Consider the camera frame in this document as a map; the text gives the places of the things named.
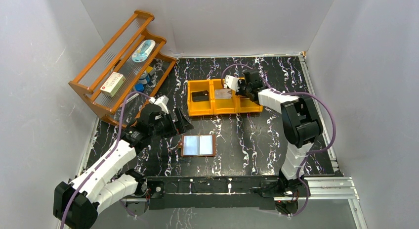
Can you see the blue white tape roll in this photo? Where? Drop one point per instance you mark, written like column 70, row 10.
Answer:
column 144, row 78

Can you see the yellow left bin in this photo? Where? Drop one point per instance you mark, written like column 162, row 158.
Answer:
column 203, row 108

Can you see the white blue oval case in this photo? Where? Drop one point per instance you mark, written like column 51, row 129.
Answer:
column 143, row 51

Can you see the yellow right bin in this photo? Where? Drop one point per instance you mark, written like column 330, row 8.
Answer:
column 244, row 105

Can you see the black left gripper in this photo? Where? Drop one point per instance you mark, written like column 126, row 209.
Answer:
column 175, row 121

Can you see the yellow middle bin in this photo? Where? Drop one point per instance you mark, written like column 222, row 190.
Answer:
column 222, row 106

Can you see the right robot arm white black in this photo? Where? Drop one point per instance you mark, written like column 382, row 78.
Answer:
column 300, row 120

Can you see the aluminium frame rail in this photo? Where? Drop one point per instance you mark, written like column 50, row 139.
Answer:
column 324, row 188

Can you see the black card in bin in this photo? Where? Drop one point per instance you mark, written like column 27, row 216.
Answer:
column 200, row 96

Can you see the white marker pen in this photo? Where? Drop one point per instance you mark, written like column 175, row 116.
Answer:
column 129, row 98

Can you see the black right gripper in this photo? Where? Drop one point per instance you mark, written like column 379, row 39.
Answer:
column 240, row 83

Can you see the blue small cube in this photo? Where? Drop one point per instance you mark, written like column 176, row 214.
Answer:
column 139, row 87

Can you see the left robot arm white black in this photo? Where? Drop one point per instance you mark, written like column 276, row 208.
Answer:
column 104, row 171

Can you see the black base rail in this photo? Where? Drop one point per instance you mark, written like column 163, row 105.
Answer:
column 262, row 192

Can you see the orange wooden shelf rack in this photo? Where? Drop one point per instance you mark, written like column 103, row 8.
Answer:
column 115, row 56

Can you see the grey card in bin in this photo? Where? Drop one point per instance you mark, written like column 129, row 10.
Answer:
column 223, row 94

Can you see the orange leather card holder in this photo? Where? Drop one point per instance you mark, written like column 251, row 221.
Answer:
column 197, row 146

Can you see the white red box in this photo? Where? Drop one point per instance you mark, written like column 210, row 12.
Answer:
column 112, row 84

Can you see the yellow bin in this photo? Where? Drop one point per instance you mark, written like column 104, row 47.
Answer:
column 222, row 106
column 244, row 105
column 203, row 108

